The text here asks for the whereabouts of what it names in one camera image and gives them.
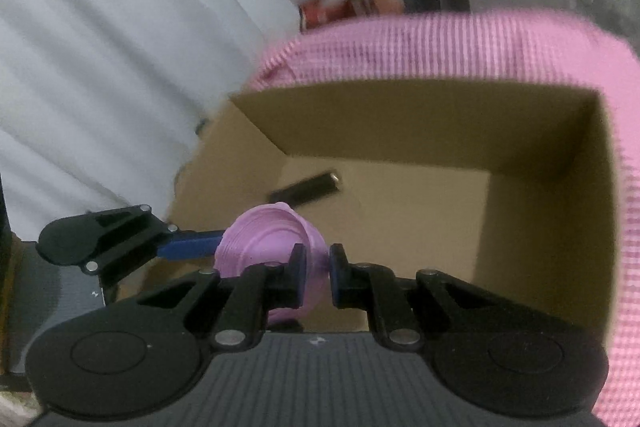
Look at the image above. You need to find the pink checked tablecloth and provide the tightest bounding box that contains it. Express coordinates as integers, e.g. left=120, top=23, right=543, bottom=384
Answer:
left=246, top=9, right=640, bottom=427

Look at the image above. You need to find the black tube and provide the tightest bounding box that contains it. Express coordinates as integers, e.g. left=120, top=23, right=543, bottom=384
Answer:
left=268, top=171, right=342, bottom=208

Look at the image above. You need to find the pink plastic bowl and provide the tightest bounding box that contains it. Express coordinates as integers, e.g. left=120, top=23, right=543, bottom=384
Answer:
left=214, top=201, right=334, bottom=324

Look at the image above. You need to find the brown cardboard box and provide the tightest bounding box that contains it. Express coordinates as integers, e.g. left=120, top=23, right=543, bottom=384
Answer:
left=116, top=79, right=619, bottom=349

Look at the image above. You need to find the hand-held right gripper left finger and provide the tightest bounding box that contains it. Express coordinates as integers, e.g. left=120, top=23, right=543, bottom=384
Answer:
left=136, top=243, right=309, bottom=353

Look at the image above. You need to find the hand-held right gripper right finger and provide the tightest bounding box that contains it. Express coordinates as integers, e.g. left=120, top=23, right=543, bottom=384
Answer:
left=327, top=243, right=568, bottom=351

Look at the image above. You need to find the white curtain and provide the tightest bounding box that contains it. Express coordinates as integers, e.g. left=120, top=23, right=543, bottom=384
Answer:
left=0, top=0, right=333, bottom=244

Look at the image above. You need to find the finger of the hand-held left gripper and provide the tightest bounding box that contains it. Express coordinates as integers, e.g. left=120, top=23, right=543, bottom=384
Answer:
left=84, top=204, right=227, bottom=276

